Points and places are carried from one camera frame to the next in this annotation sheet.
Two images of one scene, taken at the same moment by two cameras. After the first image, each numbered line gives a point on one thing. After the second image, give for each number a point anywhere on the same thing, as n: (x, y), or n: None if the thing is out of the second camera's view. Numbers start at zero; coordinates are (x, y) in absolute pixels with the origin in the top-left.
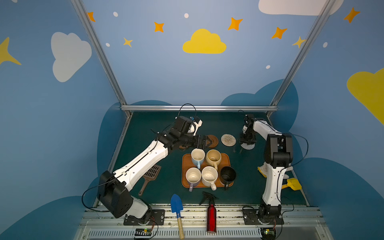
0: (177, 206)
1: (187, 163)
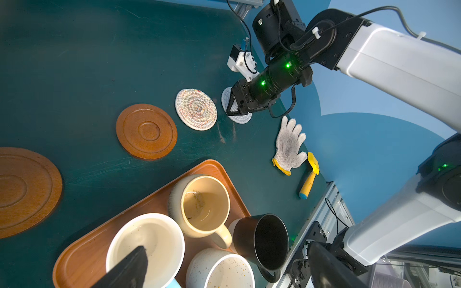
0: None
1: (221, 171)
